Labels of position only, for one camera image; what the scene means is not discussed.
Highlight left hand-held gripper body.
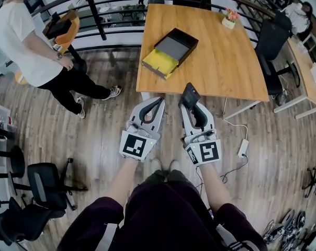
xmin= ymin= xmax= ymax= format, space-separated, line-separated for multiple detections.
xmin=119 ymin=119 xmax=161 ymax=163

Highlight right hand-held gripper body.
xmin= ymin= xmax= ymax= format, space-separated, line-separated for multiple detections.
xmin=183 ymin=126 xmax=223 ymax=166

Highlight black remote control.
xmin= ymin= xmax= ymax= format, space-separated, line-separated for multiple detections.
xmin=178 ymin=82 xmax=201 ymax=112

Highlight black and yellow container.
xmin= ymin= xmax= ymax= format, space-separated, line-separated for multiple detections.
xmin=141 ymin=27 xmax=200 ymax=81

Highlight person's right forearm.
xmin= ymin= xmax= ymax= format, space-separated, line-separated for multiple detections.
xmin=198 ymin=163 xmax=234 ymax=212

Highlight person's left forearm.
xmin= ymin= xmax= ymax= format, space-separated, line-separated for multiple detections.
xmin=105 ymin=157 xmax=139 ymax=209

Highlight person's left shoe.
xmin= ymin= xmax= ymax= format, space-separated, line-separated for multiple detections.
xmin=150 ymin=158 xmax=163 ymax=173

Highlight white power adapter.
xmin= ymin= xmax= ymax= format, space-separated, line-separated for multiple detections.
xmin=237 ymin=139 xmax=250 ymax=158

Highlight person's dark trousers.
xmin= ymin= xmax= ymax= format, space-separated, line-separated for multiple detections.
xmin=141 ymin=169 xmax=193 ymax=188

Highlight person's dark jacket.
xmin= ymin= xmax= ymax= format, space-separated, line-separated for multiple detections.
xmin=57 ymin=180 xmax=269 ymax=251

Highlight black office chair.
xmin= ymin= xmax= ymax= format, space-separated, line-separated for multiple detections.
xmin=26 ymin=157 xmax=88 ymax=211
xmin=254 ymin=10 xmax=302 ymax=107
xmin=0 ymin=197 xmax=66 ymax=246

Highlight pink flowers in white pot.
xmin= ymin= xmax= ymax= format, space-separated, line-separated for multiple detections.
xmin=221 ymin=8 xmax=241 ymax=30

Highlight round orange side table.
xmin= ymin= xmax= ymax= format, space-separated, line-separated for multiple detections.
xmin=42 ymin=9 xmax=87 ymax=73

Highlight wooden desk with white legs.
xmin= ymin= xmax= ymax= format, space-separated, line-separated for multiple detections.
xmin=273 ymin=35 xmax=316 ymax=120

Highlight black metal railing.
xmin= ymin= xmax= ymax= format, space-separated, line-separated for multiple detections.
xmin=29 ymin=0 xmax=278 ymax=52

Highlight pile of sneakers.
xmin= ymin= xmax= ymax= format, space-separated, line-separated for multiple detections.
xmin=262 ymin=209 xmax=316 ymax=251

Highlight black flat box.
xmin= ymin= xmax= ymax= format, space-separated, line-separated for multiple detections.
xmin=46 ymin=18 xmax=73 ymax=40

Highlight black round stool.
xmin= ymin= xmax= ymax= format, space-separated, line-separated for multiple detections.
xmin=0 ymin=145 xmax=26 ymax=179

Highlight white shelf unit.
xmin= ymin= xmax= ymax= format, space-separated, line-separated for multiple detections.
xmin=0 ymin=100 xmax=18 ymax=142

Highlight black cable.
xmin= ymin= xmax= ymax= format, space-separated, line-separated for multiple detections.
xmin=220 ymin=153 xmax=249 ymax=185

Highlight white cable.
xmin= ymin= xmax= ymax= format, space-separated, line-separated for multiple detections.
xmin=222 ymin=96 xmax=249 ymax=141

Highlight white table leg frame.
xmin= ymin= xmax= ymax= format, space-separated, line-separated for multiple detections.
xmin=222 ymin=100 xmax=262 ymax=120

